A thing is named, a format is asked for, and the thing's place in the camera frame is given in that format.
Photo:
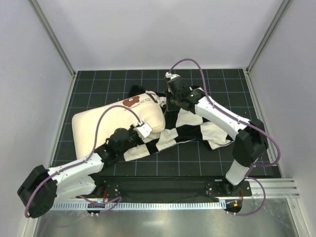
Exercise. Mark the aluminium front frame rail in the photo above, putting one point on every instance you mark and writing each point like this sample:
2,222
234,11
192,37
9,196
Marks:
272,188

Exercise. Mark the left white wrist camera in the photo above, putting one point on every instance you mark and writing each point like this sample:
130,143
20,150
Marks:
143,130

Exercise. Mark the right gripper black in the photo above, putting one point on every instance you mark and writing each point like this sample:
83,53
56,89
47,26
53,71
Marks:
169,99

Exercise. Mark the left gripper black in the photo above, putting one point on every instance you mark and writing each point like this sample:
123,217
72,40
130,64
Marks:
135,135

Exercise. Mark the cream pillow with bear print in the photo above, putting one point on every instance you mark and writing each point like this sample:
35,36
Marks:
116,121

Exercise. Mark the black white checkered pillowcase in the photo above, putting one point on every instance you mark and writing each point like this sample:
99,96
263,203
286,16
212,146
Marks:
169,128

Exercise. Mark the slotted white cable duct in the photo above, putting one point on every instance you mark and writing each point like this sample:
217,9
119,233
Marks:
78,205

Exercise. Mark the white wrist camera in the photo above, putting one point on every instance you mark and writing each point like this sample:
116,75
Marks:
143,130
170,76

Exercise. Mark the black grid cutting mat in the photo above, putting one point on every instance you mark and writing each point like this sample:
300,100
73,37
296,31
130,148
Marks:
97,88

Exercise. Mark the left aluminium corner post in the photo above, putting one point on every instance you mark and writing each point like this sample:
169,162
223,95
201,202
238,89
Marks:
52,36

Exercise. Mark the aluminium corner post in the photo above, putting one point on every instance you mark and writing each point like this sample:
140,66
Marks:
284,5
52,36

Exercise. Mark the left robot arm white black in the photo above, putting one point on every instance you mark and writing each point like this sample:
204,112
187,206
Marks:
45,187

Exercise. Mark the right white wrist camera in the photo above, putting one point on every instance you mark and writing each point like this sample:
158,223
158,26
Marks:
170,76

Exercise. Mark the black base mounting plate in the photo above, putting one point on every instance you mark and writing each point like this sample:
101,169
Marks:
166,188

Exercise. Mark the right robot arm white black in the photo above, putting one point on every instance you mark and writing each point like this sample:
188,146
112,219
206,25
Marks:
248,136

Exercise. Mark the right aluminium corner post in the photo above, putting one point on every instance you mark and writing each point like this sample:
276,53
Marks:
284,5

